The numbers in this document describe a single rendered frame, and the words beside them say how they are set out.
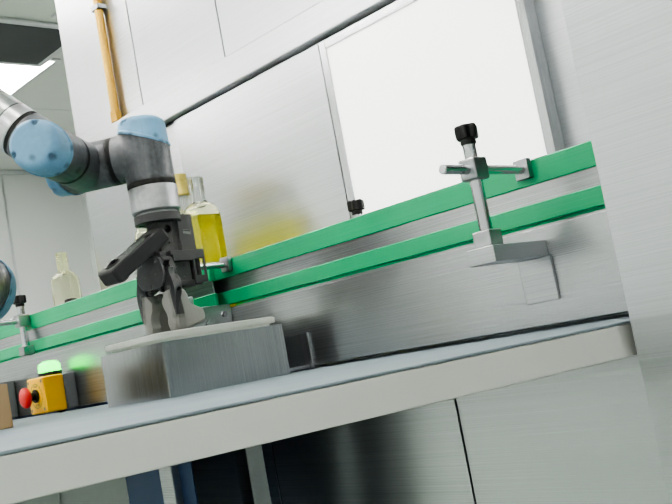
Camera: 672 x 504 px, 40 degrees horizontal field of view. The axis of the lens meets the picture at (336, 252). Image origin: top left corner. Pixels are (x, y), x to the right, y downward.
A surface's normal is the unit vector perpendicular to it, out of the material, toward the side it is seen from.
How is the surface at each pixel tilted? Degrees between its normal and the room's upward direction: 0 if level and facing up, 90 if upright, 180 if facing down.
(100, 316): 90
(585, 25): 90
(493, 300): 90
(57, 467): 90
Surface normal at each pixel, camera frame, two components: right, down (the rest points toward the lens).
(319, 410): 0.50, -0.18
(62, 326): -0.72, 0.06
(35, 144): -0.14, -0.08
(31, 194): 0.68, -0.20
